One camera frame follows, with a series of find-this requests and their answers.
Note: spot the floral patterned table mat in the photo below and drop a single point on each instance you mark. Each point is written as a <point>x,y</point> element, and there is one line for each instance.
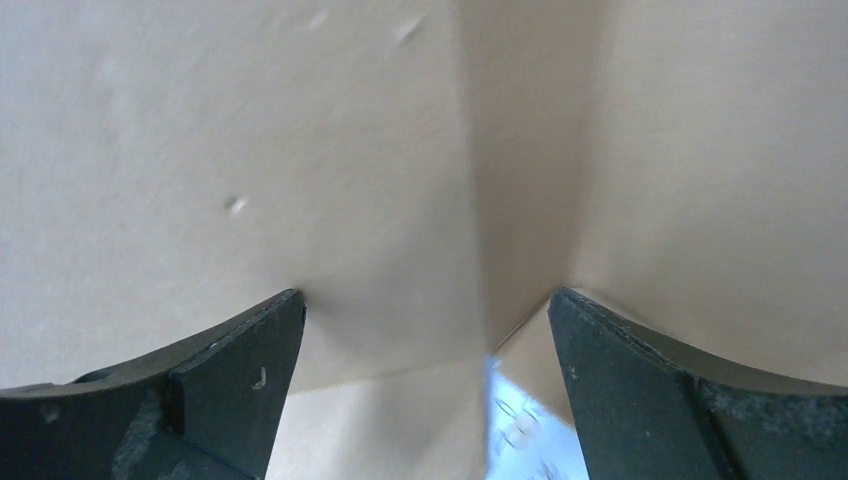
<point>525,440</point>

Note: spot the cardboard box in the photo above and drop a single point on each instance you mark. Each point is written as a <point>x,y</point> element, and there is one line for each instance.
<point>428,173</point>

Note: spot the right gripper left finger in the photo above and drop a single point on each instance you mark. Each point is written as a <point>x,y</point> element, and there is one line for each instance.
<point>205,407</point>

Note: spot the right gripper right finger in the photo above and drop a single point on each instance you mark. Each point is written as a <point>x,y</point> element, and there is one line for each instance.
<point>648,406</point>

